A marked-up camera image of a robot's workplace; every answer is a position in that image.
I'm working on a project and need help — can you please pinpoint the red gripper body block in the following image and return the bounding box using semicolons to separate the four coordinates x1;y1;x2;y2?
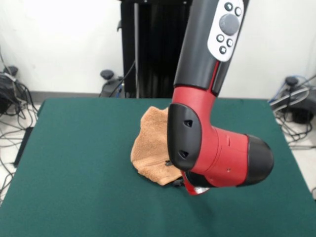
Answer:
181;171;210;197

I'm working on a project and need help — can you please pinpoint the tan terry towel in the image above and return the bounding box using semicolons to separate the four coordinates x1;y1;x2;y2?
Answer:
130;106;184;186

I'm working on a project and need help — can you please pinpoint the dark green table cloth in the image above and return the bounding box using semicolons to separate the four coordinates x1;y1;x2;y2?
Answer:
0;98;316;237

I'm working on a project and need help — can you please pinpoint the grey stand base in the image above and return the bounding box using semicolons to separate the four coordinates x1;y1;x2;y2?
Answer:
283;76;316;124
0;65;20;114

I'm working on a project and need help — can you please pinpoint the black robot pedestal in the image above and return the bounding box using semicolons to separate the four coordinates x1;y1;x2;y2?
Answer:
100;0;198;99

